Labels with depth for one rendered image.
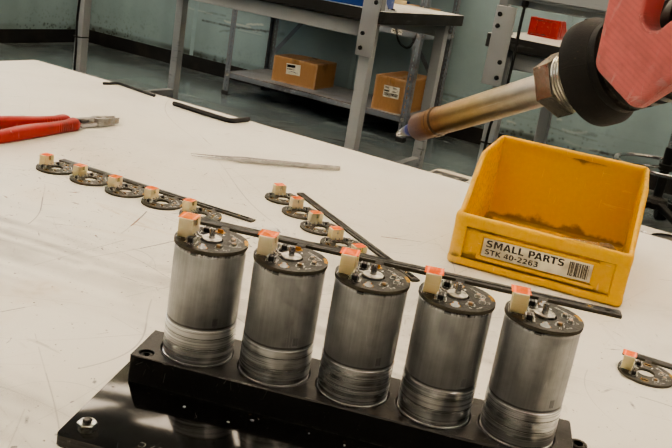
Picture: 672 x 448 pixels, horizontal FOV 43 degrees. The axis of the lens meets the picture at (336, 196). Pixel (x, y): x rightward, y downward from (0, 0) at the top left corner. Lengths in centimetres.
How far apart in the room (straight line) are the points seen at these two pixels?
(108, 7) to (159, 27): 48
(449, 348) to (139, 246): 22
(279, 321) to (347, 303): 2
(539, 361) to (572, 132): 449
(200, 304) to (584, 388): 18
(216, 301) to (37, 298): 12
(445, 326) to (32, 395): 14
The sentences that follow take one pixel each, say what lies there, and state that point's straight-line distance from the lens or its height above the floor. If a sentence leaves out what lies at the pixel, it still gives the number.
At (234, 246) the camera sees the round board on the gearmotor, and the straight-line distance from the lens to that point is 29.
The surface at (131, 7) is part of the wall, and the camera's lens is 624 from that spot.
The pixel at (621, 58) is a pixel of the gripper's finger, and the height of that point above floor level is 90.
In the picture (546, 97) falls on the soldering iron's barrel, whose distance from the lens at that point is 21.
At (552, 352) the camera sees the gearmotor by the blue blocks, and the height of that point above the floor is 81.
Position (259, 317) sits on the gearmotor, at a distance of 28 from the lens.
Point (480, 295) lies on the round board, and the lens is 29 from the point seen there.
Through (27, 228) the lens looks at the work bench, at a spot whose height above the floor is 75.
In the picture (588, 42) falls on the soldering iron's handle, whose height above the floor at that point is 90.
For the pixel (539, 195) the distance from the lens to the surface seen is 60.
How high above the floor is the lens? 91
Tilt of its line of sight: 16 degrees down
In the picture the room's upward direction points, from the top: 9 degrees clockwise
